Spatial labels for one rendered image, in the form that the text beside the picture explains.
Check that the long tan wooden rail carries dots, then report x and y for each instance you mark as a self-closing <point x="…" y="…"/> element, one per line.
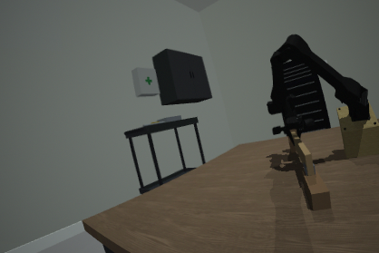
<point x="304" y="154"/>

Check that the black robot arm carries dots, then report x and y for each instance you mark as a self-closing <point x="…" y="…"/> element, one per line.
<point x="347" y="90"/>

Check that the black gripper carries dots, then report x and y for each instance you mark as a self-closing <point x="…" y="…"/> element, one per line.
<point x="308" y="122"/>

